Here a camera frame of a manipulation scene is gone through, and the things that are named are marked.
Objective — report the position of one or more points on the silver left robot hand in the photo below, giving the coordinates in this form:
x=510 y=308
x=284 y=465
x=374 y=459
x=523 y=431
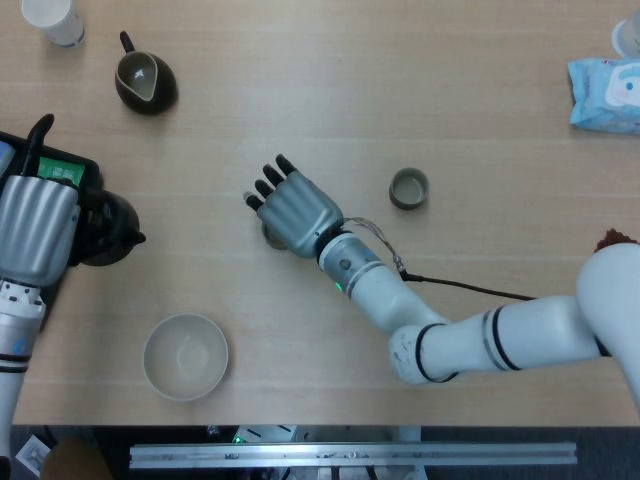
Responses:
x=35 y=230

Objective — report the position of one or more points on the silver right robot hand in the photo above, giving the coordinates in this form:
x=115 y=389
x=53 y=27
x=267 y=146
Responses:
x=300 y=215

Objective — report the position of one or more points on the grey-green ceramic teacup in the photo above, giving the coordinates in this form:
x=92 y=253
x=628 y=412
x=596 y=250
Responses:
x=272 y=241
x=409 y=190

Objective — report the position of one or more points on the robot base electronics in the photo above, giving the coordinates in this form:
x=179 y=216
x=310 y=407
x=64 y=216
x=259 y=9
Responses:
x=260 y=432

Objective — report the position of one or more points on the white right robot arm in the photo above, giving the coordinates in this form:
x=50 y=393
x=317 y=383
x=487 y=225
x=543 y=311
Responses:
x=540 y=330

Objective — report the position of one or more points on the green tea packet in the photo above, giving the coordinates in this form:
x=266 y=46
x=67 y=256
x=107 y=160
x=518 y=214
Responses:
x=60 y=172

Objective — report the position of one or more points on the blue and white packet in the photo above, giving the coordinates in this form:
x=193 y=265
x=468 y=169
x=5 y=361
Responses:
x=5 y=157

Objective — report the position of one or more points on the black plastic tray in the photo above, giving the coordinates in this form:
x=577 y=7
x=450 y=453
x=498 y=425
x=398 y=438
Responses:
x=93 y=172

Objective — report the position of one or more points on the beige ceramic bowl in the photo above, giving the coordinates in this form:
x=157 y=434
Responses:
x=185 y=357

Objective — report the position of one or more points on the white paper cup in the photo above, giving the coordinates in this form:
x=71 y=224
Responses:
x=50 y=20

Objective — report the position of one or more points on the white floor socket box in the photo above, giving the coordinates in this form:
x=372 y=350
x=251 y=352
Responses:
x=32 y=455

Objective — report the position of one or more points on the brown round stool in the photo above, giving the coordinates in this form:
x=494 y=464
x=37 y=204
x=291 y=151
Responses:
x=75 y=462

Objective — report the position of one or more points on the dark red cloth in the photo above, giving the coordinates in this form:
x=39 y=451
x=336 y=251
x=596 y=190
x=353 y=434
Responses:
x=612 y=239

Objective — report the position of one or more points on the blue wet wipes pack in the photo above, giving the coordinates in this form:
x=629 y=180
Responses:
x=595 y=95

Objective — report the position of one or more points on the clear plastic cup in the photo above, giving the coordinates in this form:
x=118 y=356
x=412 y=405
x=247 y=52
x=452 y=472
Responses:
x=629 y=35

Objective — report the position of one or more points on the aluminium profile rail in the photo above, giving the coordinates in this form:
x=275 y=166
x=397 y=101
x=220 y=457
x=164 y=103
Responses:
x=350 y=455

